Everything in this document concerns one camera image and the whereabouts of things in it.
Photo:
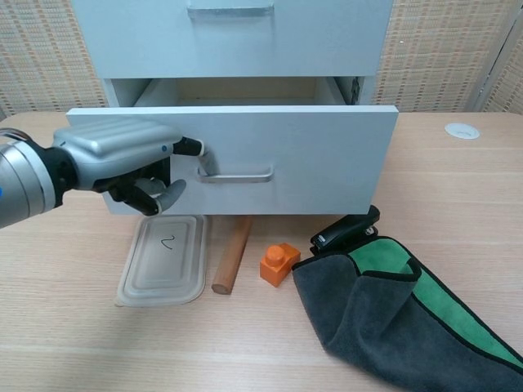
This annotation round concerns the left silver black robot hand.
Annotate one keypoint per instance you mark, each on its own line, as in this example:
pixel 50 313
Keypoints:
pixel 118 151

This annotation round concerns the white shallow drawer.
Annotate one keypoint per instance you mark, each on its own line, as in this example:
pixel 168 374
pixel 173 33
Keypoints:
pixel 318 163

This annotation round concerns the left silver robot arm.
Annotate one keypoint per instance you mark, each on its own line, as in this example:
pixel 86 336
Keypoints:
pixel 20 183

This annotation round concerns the white medium drawer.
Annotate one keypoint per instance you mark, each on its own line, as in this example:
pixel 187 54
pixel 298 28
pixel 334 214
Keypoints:
pixel 135 45

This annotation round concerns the beige rectangular container lid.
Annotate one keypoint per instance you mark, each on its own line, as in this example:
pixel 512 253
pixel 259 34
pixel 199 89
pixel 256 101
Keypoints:
pixel 163 265

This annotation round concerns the brown wooden rod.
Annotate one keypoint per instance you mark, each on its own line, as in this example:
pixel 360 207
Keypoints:
pixel 231 261

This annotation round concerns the orange toy building block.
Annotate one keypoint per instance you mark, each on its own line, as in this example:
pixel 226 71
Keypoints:
pixel 278 265

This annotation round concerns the black stapler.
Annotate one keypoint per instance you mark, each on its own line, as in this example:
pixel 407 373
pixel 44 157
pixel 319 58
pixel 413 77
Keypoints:
pixel 347 232

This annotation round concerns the green and grey cloth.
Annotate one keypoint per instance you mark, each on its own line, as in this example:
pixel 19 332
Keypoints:
pixel 367 318

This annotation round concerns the woven screen behind cabinet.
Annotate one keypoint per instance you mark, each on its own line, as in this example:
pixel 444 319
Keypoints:
pixel 433 53

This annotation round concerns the woven screen with grey frame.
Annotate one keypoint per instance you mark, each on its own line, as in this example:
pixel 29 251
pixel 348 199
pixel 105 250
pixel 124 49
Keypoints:
pixel 504 61

